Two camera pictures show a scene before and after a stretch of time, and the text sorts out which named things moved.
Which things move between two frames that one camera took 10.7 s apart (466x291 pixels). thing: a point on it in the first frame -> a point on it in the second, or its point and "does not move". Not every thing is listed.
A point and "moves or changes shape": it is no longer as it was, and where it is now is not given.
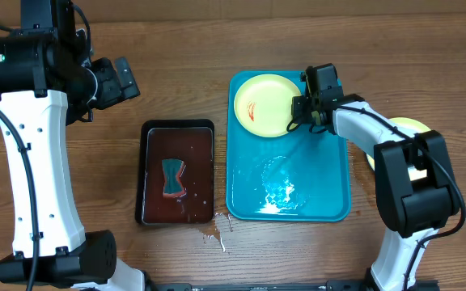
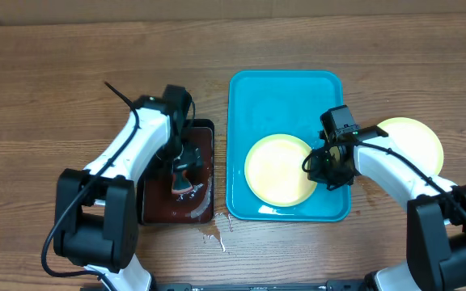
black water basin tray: (192, 141) does not move
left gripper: (114, 92) -> (191, 158)
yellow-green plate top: (263, 104) -> (274, 172)
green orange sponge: (172, 186) moves or changes shape
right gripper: (311, 107) -> (328, 171)
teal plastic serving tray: (302, 175) does not move
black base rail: (274, 285) does not move
